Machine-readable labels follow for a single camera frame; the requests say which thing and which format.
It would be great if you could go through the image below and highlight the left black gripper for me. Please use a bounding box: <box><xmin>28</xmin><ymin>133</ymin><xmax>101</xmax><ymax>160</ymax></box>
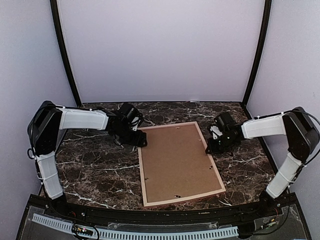
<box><xmin>113</xmin><ymin>123</ymin><xmax>147</xmax><ymax>148</ymax></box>

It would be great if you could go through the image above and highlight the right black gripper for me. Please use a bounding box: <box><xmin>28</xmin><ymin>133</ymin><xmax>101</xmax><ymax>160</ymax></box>
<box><xmin>206</xmin><ymin>133</ymin><xmax>237</xmax><ymax>155</ymax></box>

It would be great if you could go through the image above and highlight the brown backing board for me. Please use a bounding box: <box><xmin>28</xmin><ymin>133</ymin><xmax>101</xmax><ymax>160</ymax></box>
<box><xmin>139</xmin><ymin>124</ymin><xmax>222</xmax><ymax>203</ymax></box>

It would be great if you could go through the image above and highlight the pink wooden picture frame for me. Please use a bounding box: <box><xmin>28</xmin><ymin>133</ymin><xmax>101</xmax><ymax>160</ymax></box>
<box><xmin>136</xmin><ymin>121</ymin><xmax>226</xmax><ymax>208</ymax></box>

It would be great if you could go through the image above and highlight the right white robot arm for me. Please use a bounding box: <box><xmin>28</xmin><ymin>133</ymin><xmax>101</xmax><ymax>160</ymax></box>
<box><xmin>205</xmin><ymin>106</ymin><xmax>320</xmax><ymax>199</ymax></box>

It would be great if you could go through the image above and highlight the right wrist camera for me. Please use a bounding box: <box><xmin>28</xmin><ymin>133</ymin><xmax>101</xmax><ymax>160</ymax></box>
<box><xmin>207</xmin><ymin>112</ymin><xmax>236</xmax><ymax>140</ymax></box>

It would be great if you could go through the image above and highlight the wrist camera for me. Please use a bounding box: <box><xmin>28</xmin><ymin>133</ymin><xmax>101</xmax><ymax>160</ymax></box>
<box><xmin>116</xmin><ymin>102</ymin><xmax>144</xmax><ymax>131</ymax></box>
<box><xmin>207</xmin><ymin>112</ymin><xmax>236</xmax><ymax>140</ymax></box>

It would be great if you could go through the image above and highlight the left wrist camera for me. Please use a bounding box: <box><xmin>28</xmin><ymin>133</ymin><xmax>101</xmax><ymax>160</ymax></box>
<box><xmin>116</xmin><ymin>102</ymin><xmax>144</xmax><ymax>131</ymax></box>

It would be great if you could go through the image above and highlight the white slotted cable duct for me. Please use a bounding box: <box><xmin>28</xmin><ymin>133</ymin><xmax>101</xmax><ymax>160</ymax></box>
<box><xmin>31</xmin><ymin>213</ymin><xmax>239</xmax><ymax>240</ymax></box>

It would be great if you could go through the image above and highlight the black front rail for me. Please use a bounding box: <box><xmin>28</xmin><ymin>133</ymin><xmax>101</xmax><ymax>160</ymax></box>
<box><xmin>27</xmin><ymin>193</ymin><xmax>295</xmax><ymax>226</ymax></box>

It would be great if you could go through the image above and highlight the right black corner post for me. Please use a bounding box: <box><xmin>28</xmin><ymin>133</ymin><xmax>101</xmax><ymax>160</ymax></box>
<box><xmin>241</xmin><ymin>0</ymin><xmax>272</xmax><ymax>108</ymax></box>

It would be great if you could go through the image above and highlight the black corner post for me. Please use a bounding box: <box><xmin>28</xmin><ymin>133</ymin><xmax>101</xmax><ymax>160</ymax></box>
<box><xmin>49</xmin><ymin>0</ymin><xmax>82</xmax><ymax>107</ymax></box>
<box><xmin>241</xmin><ymin>0</ymin><xmax>272</xmax><ymax>108</ymax></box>

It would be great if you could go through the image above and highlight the left black corner post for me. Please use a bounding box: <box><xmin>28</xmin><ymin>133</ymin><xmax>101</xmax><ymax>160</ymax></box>
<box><xmin>49</xmin><ymin>0</ymin><xmax>82</xmax><ymax>107</ymax></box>

